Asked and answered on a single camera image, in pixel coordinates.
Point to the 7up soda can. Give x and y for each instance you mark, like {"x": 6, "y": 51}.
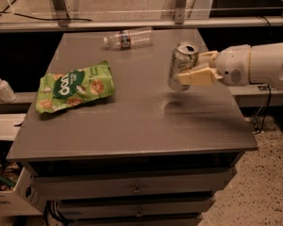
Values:
{"x": 184, "y": 57}

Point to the grey drawer cabinet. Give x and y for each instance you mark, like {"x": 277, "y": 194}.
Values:
{"x": 147, "y": 156}

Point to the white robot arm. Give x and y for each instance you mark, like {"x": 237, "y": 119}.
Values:
{"x": 265, "y": 65}

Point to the white pump dispenser bottle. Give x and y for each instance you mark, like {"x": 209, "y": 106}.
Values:
{"x": 7, "y": 94}

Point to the clear plastic water bottle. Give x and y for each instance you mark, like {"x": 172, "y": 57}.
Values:
{"x": 130, "y": 38}

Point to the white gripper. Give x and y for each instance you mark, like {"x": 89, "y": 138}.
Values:
{"x": 233, "y": 64}

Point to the metal frame rail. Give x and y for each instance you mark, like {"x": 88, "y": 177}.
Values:
{"x": 74, "y": 15}

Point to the green snack chip bag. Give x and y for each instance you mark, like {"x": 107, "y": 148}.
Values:
{"x": 58, "y": 91}

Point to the white cardboard box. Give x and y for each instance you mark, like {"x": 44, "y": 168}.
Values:
{"x": 23, "y": 200}

